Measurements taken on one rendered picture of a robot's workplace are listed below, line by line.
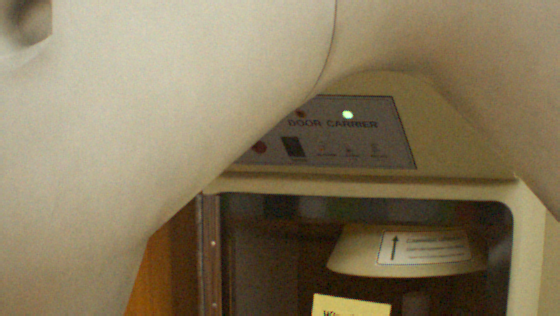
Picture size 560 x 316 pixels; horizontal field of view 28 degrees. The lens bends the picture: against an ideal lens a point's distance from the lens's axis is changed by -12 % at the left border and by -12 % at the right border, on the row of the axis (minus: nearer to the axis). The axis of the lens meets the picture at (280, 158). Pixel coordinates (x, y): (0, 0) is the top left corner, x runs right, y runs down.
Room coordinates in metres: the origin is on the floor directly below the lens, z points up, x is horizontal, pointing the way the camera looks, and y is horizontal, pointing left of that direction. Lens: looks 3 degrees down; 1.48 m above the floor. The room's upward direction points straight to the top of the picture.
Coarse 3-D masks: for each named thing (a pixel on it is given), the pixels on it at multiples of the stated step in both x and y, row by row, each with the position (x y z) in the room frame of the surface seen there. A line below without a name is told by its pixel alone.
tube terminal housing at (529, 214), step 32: (256, 192) 1.12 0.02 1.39; (288, 192) 1.10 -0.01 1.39; (320, 192) 1.09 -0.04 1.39; (352, 192) 1.08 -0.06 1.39; (384, 192) 1.06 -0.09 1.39; (416, 192) 1.05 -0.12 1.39; (448, 192) 1.04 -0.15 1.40; (480, 192) 1.02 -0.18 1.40; (512, 192) 1.01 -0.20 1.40; (544, 224) 1.10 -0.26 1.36; (512, 256) 1.01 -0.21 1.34; (512, 288) 1.00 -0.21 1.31
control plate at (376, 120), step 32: (320, 96) 0.99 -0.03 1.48; (352, 96) 0.98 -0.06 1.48; (384, 96) 0.96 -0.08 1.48; (288, 128) 1.03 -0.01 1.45; (320, 128) 1.02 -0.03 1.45; (352, 128) 1.00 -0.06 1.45; (384, 128) 0.99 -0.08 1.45; (256, 160) 1.08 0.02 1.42; (288, 160) 1.06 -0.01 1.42; (320, 160) 1.05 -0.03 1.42; (352, 160) 1.03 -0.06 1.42; (384, 160) 1.02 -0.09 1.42
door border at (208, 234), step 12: (204, 204) 1.13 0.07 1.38; (216, 204) 1.12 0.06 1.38; (204, 216) 1.13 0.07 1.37; (216, 216) 1.12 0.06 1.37; (204, 228) 1.13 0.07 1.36; (216, 228) 1.12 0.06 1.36; (204, 240) 1.13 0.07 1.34; (216, 240) 1.12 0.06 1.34; (204, 252) 1.13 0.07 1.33; (216, 252) 1.12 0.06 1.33; (204, 264) 1.13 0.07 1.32; (216, 264) 1.12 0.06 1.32; (204, 276) 1.13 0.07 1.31; (216, 276) 1.12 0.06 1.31; (204, 288) 1.13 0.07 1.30; (216, 288) 1.12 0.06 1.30; (204, 300) 1.13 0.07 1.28; (216, 300) 1.12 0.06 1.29; (216, 312) 1.12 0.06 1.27
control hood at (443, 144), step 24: (384, 72) 0.94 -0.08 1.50; (408, 96) 0.95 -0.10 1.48; (432, 96) 0.94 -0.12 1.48; (408, 120) 0.98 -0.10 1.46; (432, 120) 0.97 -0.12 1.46; (456, 120) 0.96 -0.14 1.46; (432, 144) 0.99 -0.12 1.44; (456, 144) 0.98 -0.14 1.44; (480, 144) 0.97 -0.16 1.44; (240, 168) 1.09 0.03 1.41; (264, 168) 1.08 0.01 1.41; (288, 168) 1.07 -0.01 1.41; (312, 168) 1.06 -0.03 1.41; (336, 168) 1.05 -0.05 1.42; (360, 168) 1.04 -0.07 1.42; (432, 168) 1.01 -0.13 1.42; (456, 168) 1.00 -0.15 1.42; (480, 168) 0.99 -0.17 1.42; (504, 168) 0.98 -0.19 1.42
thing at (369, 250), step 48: (240, 192) 1.11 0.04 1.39; (240, 240) 1.11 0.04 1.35; (288, 240) 1.09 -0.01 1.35; (336, 240) 1.07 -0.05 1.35; (384, 240) 1.05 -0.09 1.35; (432, 240) 1.03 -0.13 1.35; (480, 240) 1.01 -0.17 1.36; (240, 288) 1.11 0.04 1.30; (288, 288) 1.09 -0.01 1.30; (336, 288) 1.07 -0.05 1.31; (384, 288) 1.05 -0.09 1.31; (432, 288) 1.03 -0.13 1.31; (480, 288) 1.01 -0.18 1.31
